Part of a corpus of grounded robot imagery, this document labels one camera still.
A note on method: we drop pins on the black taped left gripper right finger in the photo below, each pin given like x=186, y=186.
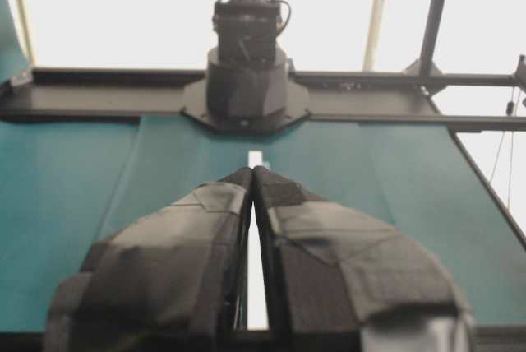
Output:
x=337, y=279

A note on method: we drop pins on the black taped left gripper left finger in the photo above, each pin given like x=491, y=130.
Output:
x=168, y=282

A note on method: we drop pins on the white wooden board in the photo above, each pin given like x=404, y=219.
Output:
x=257, y=316

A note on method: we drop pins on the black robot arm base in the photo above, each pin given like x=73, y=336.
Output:
x=247, y=87

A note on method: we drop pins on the teal table mat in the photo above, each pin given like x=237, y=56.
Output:
x=66, y=184

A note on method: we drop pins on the cream vertical pole right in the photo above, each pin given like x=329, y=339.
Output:
x=373, y=35

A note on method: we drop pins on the cream vertical pole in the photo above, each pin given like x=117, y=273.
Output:
x=373, y=35
x=25, y=31

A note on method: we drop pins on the cream vertical pole left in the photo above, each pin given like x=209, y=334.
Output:
x=25, y=31

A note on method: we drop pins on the black aluminium frame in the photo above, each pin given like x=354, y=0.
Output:
x=375, y=138

